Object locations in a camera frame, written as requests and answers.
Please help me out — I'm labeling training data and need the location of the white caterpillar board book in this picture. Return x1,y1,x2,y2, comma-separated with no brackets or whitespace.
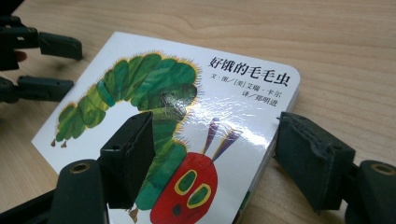
31,31,302,224

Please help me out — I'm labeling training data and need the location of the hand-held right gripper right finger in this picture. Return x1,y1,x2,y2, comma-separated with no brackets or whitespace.
274,111,357,213

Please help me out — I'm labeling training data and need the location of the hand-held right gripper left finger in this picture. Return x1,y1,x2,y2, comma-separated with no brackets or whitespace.
99,111,157,210

